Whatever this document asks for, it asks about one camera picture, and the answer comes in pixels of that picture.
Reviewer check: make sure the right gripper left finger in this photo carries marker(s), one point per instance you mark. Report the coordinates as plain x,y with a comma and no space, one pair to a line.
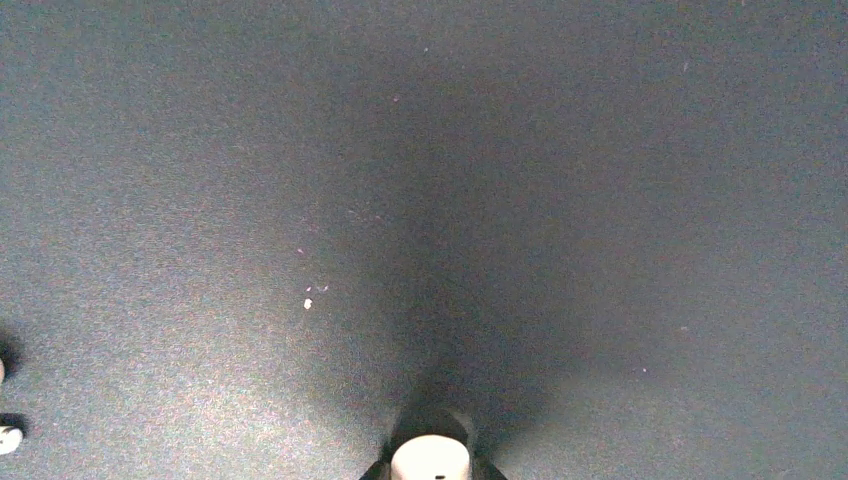
379,470

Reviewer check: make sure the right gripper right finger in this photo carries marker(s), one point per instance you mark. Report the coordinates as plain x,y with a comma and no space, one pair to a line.
483,469

